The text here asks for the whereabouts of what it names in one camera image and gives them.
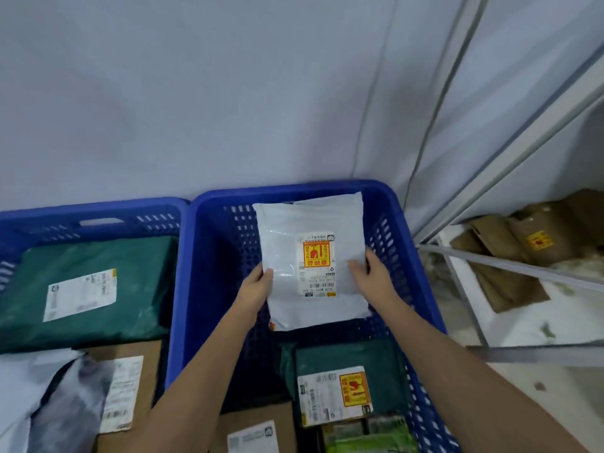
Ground person's left hand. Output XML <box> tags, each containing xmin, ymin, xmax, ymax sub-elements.
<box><xmin>234</xmin><ymin>262</ymin><xmax>274</xmax><ymax>319</ymax></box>

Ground person's right hand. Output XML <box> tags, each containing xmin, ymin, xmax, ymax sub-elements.
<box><xmin>347</xmin><ymin>247</ymin><xmax>403</xmax><ymax>311</ymax></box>

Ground blue plastic crate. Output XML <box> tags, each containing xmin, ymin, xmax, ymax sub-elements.
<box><xmin>0</xmin><ymin>198</ymin><xmax>191</xmax><ymax>453</ymax></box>
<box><xmin>165</xmin><ymin>179</ymin><xmax>461</xmax><ymax>453</ymax></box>

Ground dark green poly mailer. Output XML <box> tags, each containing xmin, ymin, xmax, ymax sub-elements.
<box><xmin>281</xmin><ymin>339</ymin><xmax>412</xmax><ymax>429</ymax></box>

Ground large cardboard box three labels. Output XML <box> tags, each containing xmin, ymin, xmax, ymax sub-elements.
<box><xmin>82</xmin><ymin>339</ymin><xmax>164</xmax><ymax>453</ymax></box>

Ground large brown box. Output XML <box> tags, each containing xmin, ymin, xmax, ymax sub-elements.
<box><xmin>210</xmin><ymin>403</ymin><xmax>298</xmax><ymax>453</ymax></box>

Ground light green poly mailer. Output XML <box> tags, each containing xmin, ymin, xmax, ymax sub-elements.
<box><xmin>324</xmin><ymin>415</ymin><xmax>420</xmax><ymax>453</ymax></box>

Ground white mailer with label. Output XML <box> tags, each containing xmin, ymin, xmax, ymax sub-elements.
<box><xmin>26</xmin><ymin>357</ymin><xmax>114</xmax><ymax>453</ymax></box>

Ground person's left forearm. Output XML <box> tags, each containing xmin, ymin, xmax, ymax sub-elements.
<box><xmin>120</xmin><ymin>304</ymin><xmax>265</xmax><ymax>453</ymax></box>

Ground person's right forearm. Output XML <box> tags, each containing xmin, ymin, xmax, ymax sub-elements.
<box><xmin>377</xmin><ymin>296</ymin><xmax>591</xmax><ymax>453</ymax></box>

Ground heap of torn brown cartons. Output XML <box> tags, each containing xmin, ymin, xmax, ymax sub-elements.
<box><xmin>450</xmin><ymin>188</ymin><xmax>604</xmax><ymax>315</ymax></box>

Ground white metal shelf rack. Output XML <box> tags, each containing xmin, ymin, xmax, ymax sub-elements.
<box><xmin>410</xmin><ymin>56</ymin><xmax>604</xmax><ymax>369</ymax></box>

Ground grey wall cable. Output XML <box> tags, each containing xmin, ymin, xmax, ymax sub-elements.
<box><xmin>401</xmin><ymin>0</ymin><xmax>491</xmax><ymax>215</ymax></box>

